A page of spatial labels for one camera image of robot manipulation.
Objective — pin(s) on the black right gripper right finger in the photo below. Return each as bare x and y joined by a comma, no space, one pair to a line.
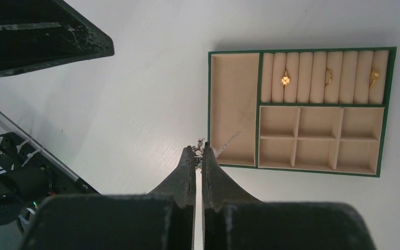
235,219

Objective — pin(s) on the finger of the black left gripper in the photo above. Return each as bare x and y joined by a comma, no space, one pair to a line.
36,35

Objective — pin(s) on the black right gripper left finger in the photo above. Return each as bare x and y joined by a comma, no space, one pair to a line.
164,218

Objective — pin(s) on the green jewelry tray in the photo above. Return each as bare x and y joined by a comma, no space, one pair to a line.
319,110

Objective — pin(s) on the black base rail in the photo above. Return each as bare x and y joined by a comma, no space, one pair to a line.
19,149

